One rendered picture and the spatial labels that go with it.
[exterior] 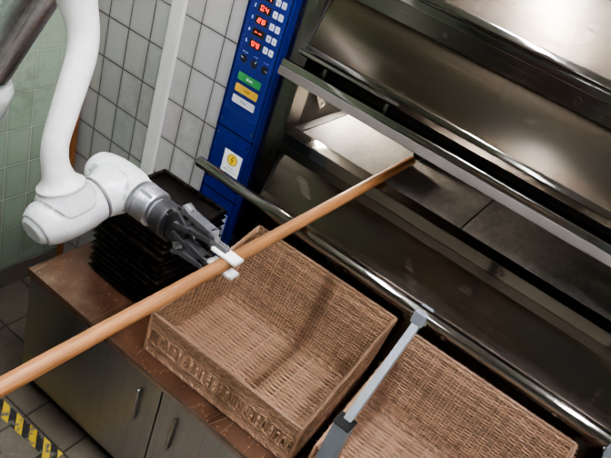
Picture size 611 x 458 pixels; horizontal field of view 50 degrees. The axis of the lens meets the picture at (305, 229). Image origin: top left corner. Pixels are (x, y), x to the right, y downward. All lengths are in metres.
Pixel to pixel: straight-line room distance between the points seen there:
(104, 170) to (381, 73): 0.78
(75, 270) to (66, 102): 0.94
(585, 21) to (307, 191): 0.92
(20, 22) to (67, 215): 0.46
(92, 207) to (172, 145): 0.97
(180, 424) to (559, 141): 1.28
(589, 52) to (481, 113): 0.29
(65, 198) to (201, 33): 0.94
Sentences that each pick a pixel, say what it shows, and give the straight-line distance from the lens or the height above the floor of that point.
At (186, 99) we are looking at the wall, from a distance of 2.28.
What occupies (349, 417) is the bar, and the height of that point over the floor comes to 0.96.
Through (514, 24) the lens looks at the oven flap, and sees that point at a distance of 1.68.
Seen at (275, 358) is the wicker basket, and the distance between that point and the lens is 2.10.
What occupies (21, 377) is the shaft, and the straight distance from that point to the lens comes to 1.11.
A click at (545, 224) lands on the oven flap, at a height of 1.41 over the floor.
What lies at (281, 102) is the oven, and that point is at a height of 1.26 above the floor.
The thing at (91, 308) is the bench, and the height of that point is 0.58.
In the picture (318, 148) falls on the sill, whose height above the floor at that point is 1.18.
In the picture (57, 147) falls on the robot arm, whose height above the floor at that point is 1.32.
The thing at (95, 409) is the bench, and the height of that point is 0.24.
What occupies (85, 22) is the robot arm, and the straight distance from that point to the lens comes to 1.41.
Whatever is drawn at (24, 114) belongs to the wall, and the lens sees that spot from 2.59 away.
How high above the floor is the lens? 2.05
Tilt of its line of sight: 33 degrees down
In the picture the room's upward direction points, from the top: 21 degrees clockwise
